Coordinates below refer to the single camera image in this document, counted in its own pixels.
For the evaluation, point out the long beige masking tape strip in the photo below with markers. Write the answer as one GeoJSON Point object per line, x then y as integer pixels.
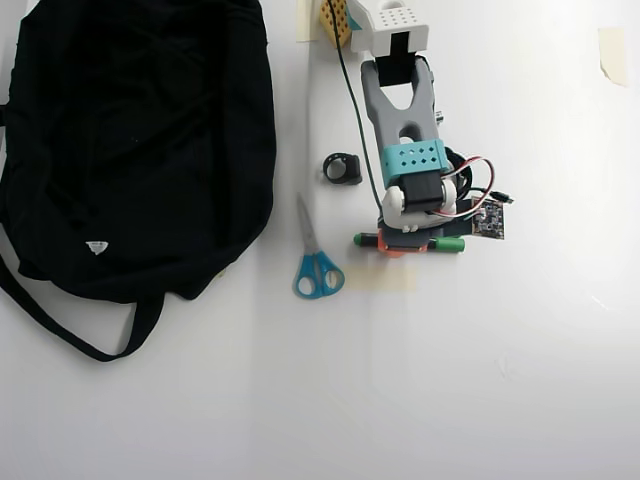
{"type": "Point", "coordinates": [382, 281]}

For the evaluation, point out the black fabric bag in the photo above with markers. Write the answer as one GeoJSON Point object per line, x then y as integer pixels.
{"type": "Point", "coordinates": [140, 150]}

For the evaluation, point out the green and black marker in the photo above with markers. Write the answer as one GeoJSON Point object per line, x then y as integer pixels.
{"type": "Point", "coordinates": [450, 244]}

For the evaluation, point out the multicolour robot arm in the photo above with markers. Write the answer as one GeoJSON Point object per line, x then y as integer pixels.
{"type": "Point", "coordinates": [415, 160]}

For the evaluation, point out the grey-blue gripper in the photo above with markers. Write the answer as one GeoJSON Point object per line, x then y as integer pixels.
{"type": "Point", "coordinates": [403, 244]}

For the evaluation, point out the torn beige masking tape piece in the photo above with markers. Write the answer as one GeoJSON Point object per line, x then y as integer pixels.
{"type": "Point", "coordinates": [614, 52]}

